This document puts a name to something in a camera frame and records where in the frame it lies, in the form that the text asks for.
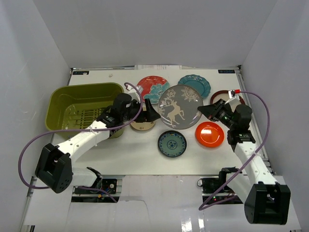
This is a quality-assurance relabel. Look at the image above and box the small cream plate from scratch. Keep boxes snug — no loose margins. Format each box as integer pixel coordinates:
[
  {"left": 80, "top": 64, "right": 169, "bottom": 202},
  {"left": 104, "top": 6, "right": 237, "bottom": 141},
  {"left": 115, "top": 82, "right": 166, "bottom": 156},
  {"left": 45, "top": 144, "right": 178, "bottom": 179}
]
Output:
[{"left": 130, "top": 122, "right": 155, "bottom": 131}]

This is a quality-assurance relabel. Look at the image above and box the blue patterned small plate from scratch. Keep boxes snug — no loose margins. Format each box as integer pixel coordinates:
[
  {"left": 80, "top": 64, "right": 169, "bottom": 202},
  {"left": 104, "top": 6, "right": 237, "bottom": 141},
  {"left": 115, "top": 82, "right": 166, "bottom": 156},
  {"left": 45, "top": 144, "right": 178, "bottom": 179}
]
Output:
[{"left": 157, "top": 130, "right": 187, "bottom": 158}]

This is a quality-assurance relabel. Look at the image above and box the teal scalloped plate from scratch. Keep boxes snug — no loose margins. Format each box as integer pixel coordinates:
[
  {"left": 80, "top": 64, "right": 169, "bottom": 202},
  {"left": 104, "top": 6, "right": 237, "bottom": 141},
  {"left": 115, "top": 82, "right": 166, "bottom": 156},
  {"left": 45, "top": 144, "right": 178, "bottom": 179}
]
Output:
[{"left": 178, "top": 74, "right": 211, "bottom": 99}]

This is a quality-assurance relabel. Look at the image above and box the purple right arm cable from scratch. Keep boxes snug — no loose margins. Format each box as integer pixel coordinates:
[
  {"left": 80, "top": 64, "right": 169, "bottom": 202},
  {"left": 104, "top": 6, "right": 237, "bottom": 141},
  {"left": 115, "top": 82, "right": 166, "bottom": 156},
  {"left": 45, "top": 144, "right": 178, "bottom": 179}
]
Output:
[{"left": 198, "top": 89, "right": 270, "bottom": 211}]

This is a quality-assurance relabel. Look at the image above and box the grey plate with white deer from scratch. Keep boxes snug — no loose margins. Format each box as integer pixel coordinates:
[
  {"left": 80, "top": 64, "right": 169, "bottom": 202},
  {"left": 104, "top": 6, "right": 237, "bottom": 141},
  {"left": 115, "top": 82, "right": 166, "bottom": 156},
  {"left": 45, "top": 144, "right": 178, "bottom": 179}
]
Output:
[{"left": 158, "top": 85, "right": 203, "bottom": 130}]

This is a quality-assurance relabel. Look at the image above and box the orange plate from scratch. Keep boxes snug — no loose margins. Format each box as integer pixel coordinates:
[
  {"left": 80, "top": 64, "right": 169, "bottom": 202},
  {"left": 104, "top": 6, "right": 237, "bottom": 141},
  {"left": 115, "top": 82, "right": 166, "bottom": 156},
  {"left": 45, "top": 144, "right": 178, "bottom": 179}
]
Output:
[{"left": 195, "top": 121, "right": 225, "bottom": 148}]

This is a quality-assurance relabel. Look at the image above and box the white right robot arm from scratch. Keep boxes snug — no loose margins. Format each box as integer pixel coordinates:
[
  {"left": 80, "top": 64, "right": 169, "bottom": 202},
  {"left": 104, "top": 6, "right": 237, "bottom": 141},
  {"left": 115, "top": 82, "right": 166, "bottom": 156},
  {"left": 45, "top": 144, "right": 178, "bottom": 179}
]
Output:
[{"left": 198, "top": 100, "right": 291, "bottom": 225}]

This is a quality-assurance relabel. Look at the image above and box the black table label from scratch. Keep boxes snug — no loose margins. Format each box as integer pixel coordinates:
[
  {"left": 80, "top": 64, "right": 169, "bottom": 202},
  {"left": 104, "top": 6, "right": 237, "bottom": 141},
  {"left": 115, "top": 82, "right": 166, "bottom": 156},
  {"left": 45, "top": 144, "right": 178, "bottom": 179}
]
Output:
[
  {"left": 218, "top": 70, "right": 235, "bottom": 74},
  {"left": 72, "top": 71, "right": 89, "bottom": 75}
]

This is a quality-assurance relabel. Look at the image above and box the left black table label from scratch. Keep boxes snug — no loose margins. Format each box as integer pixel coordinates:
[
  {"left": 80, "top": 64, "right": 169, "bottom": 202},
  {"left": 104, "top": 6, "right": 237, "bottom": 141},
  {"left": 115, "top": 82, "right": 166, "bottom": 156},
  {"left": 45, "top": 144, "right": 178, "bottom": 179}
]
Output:
[{"left": 72, "top": 71, "right": 89, "bottom": 75}]

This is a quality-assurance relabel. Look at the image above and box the red plate with teal flower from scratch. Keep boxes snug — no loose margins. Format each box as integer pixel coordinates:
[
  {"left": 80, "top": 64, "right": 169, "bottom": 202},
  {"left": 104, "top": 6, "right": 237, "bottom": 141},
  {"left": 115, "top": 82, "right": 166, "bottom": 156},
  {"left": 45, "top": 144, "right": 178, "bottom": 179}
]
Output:
[{"left": 137, "top": 75, "right": 170, "bottom": 104}]

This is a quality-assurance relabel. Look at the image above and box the green plastic bin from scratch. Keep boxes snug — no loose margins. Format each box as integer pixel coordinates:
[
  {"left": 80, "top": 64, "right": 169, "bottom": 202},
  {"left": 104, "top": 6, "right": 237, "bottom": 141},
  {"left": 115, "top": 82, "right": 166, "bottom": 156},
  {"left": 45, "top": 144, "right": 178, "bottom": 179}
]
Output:
[{"left": 45, "top": 83, "right": 124, "bottom": 131}]

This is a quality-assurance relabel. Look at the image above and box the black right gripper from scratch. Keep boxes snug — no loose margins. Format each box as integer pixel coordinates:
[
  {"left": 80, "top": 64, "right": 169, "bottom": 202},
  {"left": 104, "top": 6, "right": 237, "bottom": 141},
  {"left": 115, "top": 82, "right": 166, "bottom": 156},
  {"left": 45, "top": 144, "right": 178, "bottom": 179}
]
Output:
[{"left": 197, "top": 99, "right": 237, "bottom": 131}]

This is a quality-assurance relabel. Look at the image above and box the dark red rimmed plate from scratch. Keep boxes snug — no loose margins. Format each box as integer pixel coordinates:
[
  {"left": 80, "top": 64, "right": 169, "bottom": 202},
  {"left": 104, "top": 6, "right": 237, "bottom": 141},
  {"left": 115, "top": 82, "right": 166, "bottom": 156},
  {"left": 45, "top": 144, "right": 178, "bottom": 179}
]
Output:
[{"left": 210, "top": 90, "right": 246, "bottom": 105}]

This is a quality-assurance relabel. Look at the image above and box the right arm base board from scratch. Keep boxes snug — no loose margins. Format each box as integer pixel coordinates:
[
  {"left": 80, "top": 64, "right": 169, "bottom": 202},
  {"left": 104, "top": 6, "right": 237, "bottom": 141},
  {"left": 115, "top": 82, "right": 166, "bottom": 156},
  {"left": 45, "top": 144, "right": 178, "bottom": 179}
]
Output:
[{"left": 197, "top": 176, "right": 242, "bottom": 205}]

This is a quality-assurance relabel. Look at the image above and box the right black table label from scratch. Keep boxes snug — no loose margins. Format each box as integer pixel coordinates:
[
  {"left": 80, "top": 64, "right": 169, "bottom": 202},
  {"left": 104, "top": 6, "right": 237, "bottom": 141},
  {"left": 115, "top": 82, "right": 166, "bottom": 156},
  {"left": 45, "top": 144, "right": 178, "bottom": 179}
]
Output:
[{"left": 218, "top": 70, "right": 235, "bottom": 74}]

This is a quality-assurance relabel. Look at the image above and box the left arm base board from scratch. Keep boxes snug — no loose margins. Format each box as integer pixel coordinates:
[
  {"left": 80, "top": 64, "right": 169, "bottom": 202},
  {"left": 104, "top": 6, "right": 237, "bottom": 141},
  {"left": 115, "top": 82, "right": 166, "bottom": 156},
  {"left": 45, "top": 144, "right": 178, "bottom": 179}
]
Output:
[{"left": 71, "top": 178, "right": 120, "bottom": 203}]

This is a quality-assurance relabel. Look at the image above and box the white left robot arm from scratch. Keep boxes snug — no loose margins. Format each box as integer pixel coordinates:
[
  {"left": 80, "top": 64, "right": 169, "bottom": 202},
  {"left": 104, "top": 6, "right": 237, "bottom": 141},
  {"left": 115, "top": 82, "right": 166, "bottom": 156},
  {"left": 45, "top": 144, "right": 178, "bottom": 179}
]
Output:
[{"left": 35, "top": 93, "right": 160, "bottom": 193}]

